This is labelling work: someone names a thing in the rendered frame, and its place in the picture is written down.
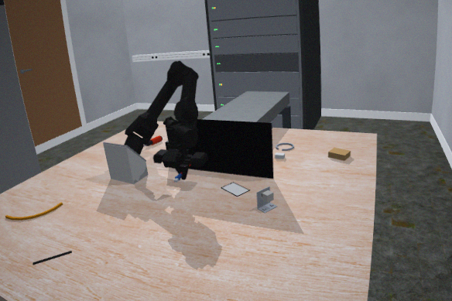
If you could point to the grey l-shaped bracket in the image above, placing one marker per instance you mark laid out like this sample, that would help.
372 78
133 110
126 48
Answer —
263 206

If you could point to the black panel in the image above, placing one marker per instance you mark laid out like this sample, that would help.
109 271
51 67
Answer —
235 147

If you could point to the grey rectangular cover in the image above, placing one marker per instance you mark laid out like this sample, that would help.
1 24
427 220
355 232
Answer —
254 106

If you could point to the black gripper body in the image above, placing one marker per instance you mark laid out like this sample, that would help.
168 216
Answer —
197 160

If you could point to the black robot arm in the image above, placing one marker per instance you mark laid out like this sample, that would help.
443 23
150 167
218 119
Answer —
186 113

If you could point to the red-handled screwdriver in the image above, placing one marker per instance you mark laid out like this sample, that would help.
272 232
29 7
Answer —
154 140

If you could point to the blue network plug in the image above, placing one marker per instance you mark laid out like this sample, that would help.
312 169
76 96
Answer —
177 178

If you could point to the small brown box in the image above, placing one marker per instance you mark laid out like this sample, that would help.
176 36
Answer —
340 154

